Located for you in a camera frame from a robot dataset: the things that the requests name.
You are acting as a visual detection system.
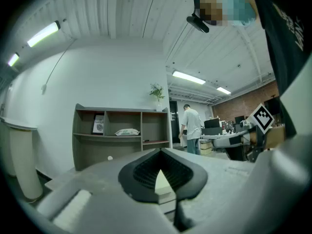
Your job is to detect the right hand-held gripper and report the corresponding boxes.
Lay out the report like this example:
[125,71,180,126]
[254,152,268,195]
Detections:
[213,103,275,163]

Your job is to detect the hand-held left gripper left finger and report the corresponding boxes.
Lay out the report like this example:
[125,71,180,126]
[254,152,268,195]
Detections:
[39,148,161,221]

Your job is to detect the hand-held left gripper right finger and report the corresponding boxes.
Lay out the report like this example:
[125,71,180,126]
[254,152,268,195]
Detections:
[160,148,254,231]

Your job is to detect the grey wooden shelf unit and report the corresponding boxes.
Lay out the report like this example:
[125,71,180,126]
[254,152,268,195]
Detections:
[72,103,171,172]

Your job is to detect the cream box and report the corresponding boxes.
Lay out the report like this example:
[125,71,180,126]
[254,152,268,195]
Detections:
[155,169,177,214]

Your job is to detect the brown cardboard box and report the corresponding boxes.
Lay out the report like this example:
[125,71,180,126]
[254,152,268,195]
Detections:
[199,140,213,155]
[267,125,286,150]

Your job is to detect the white wet wipes packet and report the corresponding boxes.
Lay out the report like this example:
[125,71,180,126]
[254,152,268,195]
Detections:
[114,128,141,137]

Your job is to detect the black door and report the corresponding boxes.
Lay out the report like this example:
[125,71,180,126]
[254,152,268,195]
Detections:
[169,100,183,145]

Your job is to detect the white vase with green plant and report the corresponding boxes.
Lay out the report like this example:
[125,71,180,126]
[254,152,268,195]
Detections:
[149,82,166,112]

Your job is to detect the person's black t-shirt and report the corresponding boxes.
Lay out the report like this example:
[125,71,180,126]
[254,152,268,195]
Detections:
[248,0,312,138]

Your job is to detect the light blue face mask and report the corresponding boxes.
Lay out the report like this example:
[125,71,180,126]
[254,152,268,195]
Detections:
[223,0,256,26]

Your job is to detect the person's face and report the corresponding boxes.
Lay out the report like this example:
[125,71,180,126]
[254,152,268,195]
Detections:
[198,0,244,25]

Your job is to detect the grey wall cable conduit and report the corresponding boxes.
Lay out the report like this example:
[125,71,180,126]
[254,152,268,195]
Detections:
[40,39,76,95]

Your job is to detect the black head camera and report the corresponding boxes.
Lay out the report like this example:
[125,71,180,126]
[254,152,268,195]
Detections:
[186,13,210,33]

